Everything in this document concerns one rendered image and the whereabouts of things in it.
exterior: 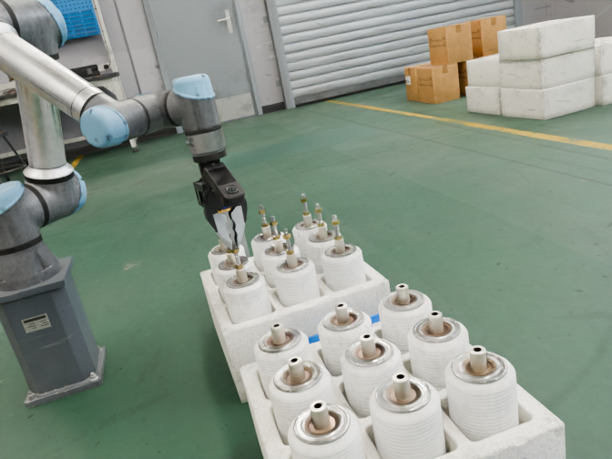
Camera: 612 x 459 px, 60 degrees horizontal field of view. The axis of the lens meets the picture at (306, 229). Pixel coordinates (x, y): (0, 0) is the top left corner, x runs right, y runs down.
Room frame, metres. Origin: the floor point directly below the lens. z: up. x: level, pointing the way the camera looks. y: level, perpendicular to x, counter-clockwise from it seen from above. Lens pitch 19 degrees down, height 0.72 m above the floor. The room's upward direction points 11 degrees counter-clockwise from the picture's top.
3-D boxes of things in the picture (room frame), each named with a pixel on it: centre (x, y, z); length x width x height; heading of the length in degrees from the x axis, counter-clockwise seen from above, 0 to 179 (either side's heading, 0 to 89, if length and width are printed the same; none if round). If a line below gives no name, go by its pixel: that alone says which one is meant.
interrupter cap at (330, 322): (0.83, -0.03, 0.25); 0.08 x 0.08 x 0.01
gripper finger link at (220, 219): (1.10, 0.18, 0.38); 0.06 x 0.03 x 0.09; 26
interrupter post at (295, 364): (0.69, 0.06, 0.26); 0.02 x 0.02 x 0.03
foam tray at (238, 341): (1.24, 0.07, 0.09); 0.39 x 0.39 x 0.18; 15
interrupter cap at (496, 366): (0.63, -0.20, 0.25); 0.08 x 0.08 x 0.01
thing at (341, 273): (1.15, -0.07, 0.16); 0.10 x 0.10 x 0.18
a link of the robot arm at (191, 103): (1.11, 0.17, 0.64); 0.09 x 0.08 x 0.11; 60
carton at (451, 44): (4.79, -1.53, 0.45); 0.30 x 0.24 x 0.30; 14
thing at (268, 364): (0.81, 0.08, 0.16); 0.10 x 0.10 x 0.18
